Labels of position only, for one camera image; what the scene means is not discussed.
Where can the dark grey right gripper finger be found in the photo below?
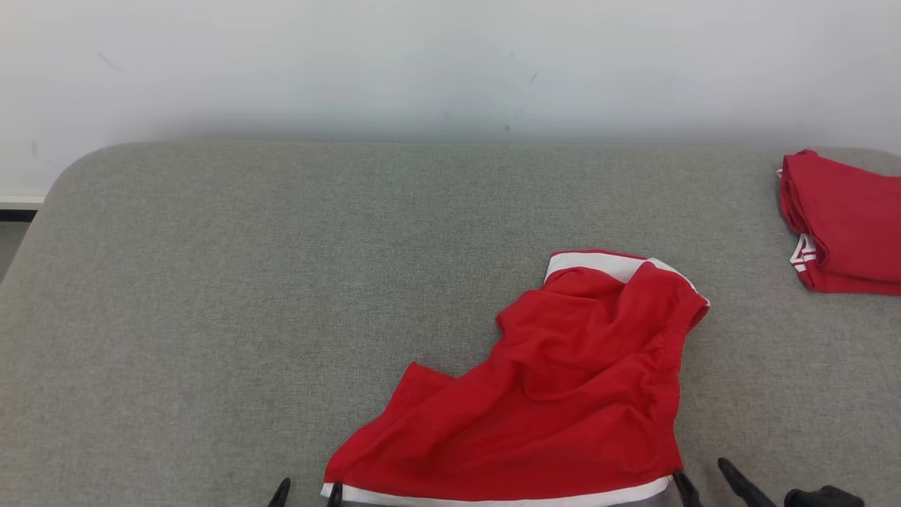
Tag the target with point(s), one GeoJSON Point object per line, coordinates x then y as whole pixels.
{"type": "Point", "coordinates": [688, 493]}
{"type": "Point", "coordinates": [742, 489]}

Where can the red shorts with white band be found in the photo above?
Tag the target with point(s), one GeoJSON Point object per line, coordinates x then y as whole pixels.
{"type": "Point", "coordinates": [549, 394]}

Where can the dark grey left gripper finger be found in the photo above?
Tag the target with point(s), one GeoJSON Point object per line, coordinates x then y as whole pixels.
{"type": "Point", "coordinates": [281, 494]}
{"type": "Point", "coordinates": [336, 496]}

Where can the grey fabric sofa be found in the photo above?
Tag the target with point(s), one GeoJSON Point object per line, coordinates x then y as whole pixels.
{"type": "Point", "coordinates": [246, 317]}

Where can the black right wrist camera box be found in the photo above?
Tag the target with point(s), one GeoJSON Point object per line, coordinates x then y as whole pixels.
{"type": "Point", "coordinates": [823, 498]}

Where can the white black wall baseboard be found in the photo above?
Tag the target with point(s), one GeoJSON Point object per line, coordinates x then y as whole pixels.
{"type": "Point", "coordinates": [17, 208]}

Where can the red Bulls basketball jersey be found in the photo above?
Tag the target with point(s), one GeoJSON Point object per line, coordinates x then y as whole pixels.
{"type": "Point", "coordinates": [852, 218]}

